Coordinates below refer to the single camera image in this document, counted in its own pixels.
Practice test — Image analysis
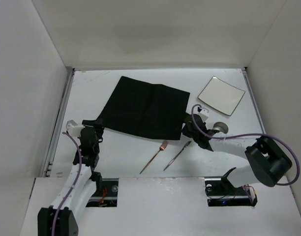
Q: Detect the black cloth placemat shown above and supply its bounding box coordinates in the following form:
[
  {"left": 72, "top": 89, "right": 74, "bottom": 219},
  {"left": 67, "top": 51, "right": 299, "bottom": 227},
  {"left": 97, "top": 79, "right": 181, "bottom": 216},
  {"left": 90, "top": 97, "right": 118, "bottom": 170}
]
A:
[{"left": 97, "top": 76, "right": 191, "bottom": 142}]

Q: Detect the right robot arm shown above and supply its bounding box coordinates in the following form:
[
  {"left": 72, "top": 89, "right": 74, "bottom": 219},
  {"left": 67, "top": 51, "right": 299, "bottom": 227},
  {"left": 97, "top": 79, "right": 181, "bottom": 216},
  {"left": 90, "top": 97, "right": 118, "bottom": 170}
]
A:
[{"left": 182, "top": 114, "right": 293, "bottom": 187}]

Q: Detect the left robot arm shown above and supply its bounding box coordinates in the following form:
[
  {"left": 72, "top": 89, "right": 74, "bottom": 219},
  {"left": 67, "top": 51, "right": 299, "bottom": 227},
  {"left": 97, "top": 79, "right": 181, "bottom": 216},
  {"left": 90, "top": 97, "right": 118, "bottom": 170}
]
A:
[{"left": 37, "top": 118, "right": 104, "bottom": 236}]

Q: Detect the silver knife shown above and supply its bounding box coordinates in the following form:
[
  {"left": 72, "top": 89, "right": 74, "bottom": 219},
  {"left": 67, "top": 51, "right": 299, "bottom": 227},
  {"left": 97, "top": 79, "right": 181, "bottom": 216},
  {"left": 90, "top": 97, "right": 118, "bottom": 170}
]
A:
[{"left": 163, "top": 141, "right": 192, "bottom": 171}]

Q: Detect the copper fork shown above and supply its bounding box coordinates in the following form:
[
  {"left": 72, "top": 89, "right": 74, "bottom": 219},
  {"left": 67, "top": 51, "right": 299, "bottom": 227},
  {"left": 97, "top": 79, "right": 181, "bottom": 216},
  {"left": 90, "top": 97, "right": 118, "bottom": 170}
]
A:
[{"left": 140, "top": 140, "right": 169, "bottom": 174}]

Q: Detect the white paper cup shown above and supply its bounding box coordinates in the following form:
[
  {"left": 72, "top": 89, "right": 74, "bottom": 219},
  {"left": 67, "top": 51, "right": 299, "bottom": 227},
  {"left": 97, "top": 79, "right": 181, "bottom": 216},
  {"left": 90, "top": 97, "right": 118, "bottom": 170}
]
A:
[{"left": 212, "top": 121, "right": 229, "bottom": 134}]

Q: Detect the square white plate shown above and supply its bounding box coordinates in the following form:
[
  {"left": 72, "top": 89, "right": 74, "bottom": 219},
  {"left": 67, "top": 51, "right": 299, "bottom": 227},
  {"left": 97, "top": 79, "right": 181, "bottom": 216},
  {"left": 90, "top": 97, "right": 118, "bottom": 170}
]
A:
[{"left": 198, "top": 76, "right": 245, "bottom": 116}]

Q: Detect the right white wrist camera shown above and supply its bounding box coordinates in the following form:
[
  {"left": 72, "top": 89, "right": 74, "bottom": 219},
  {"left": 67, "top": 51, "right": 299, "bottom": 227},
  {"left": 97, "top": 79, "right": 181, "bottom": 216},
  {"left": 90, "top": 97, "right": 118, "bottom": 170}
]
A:
[{"left": 198, "top": 108, "right": 210, "bottom": 122}]

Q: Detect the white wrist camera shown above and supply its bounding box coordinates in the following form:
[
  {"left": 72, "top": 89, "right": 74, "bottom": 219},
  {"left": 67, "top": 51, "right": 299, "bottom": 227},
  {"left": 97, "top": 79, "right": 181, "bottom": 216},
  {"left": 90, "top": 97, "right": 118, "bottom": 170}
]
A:
[
  {"left": 66, "top": 120, "right": 85, "bottom": 137},
  {"left": 198, "top": 108, "right": 210, "bottom": 122}
]

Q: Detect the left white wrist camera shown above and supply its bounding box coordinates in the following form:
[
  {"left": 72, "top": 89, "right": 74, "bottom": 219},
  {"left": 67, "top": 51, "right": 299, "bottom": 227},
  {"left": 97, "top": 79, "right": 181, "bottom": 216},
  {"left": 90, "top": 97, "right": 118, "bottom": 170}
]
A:
[{"left": 66, "top": 120, "right": 85, "bottom": 137}]

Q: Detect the left aluminium rail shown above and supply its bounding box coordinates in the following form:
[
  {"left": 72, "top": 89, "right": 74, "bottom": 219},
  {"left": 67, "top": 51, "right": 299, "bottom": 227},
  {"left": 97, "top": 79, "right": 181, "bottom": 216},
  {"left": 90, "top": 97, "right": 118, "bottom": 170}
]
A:
[{"left": 41, "top": 66, "right": 75, "bottom": 177}]

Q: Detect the aluminium rail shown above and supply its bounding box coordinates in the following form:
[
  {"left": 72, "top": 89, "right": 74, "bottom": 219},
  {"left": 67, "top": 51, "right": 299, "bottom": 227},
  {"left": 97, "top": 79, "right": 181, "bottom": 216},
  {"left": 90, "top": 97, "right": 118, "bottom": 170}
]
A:
[
  {"left": 235, "top": 68, "right": 268, "bottom": 147},
  {"left": 41, "top": 66, "right": 75, "bottom": 177}
]

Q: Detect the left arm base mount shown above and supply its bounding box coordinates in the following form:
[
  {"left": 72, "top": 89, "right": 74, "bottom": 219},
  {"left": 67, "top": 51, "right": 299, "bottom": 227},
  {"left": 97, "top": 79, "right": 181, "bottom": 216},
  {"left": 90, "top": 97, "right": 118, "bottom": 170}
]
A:
[{"left": 86, "top": 178, "right": 119, "bottom": 207}]

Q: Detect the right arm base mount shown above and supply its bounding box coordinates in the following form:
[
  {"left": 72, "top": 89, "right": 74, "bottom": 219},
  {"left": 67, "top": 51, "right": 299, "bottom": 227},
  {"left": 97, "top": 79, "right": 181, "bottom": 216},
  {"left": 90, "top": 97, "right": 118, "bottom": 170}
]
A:
[{"left": 205, "top": 168, "right": 258, "bottom": 207}]

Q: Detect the right aluminium rail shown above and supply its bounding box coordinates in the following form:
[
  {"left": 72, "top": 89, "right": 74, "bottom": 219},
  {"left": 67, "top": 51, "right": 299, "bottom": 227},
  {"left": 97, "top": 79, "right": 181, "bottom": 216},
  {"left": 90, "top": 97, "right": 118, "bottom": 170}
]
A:
[{"left": 235, "top": 68, "right": 268, "bottom": 147}]

